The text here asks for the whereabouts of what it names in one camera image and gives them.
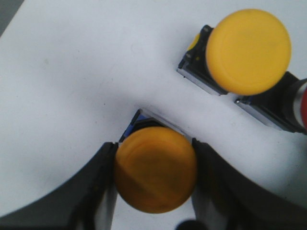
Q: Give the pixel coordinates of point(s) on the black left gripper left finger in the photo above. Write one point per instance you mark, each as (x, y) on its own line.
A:
(84, 202)

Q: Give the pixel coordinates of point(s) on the red mushroom push button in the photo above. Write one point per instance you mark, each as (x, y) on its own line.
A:
(283, 107)

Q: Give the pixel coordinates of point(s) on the yellow mushroom push button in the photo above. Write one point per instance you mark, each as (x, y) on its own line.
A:
(246, 53)
(155, 168)

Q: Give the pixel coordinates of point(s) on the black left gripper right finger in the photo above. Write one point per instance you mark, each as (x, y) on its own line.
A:
(224, 199)

